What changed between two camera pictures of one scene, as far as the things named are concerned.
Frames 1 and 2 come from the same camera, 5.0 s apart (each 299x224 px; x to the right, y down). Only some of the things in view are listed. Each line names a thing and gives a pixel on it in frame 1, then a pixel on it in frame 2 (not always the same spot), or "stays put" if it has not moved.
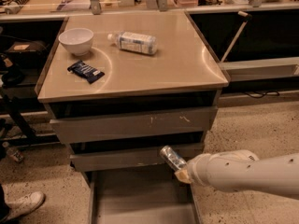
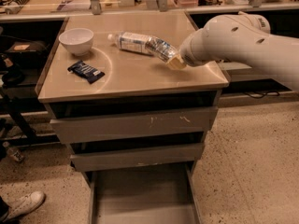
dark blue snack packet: (86, 72) stays put
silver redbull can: (172, 158) -> (160, 48)
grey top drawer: (135, 124) stays put
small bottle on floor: (15, 155) stays put
